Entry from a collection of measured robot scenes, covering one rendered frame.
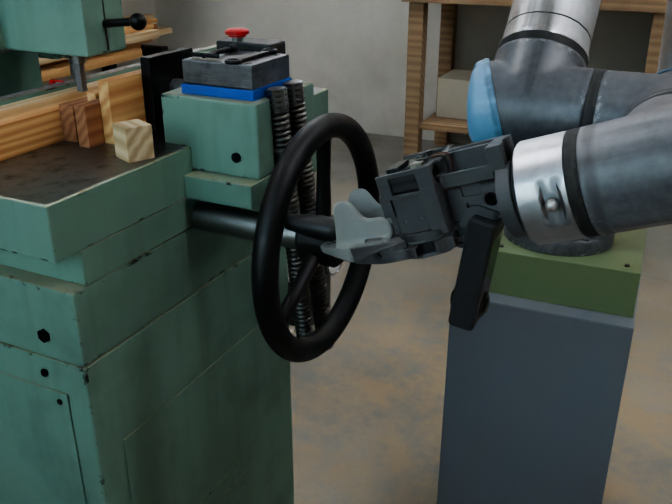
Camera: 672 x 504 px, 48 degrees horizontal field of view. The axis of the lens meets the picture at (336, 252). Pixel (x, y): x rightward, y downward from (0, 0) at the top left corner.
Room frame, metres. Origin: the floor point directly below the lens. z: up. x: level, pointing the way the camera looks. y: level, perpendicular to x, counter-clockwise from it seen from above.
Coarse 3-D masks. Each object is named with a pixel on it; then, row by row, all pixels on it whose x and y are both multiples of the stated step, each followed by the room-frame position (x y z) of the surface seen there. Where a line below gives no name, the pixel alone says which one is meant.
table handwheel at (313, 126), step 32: (320, 128) 0.78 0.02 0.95; (352, 128) 0.84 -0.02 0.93; (288, 160) 0.73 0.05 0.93; (320, 160) 0.80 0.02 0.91; (288, 192) 0.71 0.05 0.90; (320, 192) 0.80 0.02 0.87; (192, 224) 0.87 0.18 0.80; (224, 224) 0.85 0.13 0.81; (256, 224) 0.70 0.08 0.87; (256, 256) 0.68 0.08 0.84; (320, 256) 0.78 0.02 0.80; (256, 288) 0.68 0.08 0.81; (352, 288) 0.87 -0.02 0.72; (288, 320) 0.71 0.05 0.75; (288, 352) 0.71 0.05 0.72; (320, 352) 0.77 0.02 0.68
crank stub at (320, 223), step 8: (288, 216) 0.71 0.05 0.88; (296, 216) 0.71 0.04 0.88; (304, 216) 0.70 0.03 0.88; (312, 216) 0.70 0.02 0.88; (320, 216) 0.70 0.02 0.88; (288, 224) 0.70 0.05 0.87; (296, 224) 0.70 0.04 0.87; (304, 224) 0.69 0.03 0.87; (312, 224) 0.69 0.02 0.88; (320, 224) 0.69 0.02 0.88; (328, 224) 0.68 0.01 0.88; (296, 232) 0.70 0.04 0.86; (304, 232) 0.69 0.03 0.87; (312, 232) 0.69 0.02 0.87; (320, 232) 0.68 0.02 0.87; (328, 232) 0.68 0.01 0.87; (328, 240) 0.68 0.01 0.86
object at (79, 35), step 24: (0, 0) 0.96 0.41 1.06; (24, 0) 0.94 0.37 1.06; (48, 0) 0.93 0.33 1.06; (72, 0) 0.91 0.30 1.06; (96, 0) 0.93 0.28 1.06; (120, 0) 0.96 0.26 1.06; (24, 24) 0.95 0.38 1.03; (48, 24) 0.93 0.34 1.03; (72, 24) 0.91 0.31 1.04; (96, 24) 0.92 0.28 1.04; (24, 48) 0.95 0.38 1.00; (48, 48) 0.93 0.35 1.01; (72, 48) 0.91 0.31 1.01; (96, 48) 0.92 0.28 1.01; (120, 48) 0.96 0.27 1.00
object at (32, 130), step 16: (32, 112) 0.88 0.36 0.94; (48, 112) 0.89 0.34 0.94; (0, 128) 0.83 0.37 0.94; (16, 128) 0.84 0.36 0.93; (32, 128) 0.86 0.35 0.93; (48, 128) 0.89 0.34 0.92; (0, 144) 0.82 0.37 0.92; (16, 144) 0.84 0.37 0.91; (32, 144) 0.86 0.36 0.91; (48, 144) 0.88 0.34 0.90; (0, 160) 0.82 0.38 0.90
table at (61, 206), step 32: (320, 96) 1.19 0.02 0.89; (160, 128) 0.96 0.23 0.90; (32, 160) 0.82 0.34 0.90; (64, 160) 0.82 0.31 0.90; (96, 160) 0.82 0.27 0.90; (160, 160) 0.83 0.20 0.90; (0, 192) 0.71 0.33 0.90; (32, 192) 0.71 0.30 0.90; (64, 192) 0.71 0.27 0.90; (96, 192) 0.73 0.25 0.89; (128, 192) 0.78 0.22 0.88; (160, 192) 0.82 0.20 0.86; (192, 192) 0.86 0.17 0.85; (224, 192) 0.84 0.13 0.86; (256, 192) 0.83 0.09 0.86; (0, 224) 0.70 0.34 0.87; (32, 224) 0.68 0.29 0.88; (64, 224) 0.69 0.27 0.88; (96, 224) 0.73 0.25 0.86; (128, 224) 0.77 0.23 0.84; (32, 256) 0.69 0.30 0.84; (64, 256) 0.68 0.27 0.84
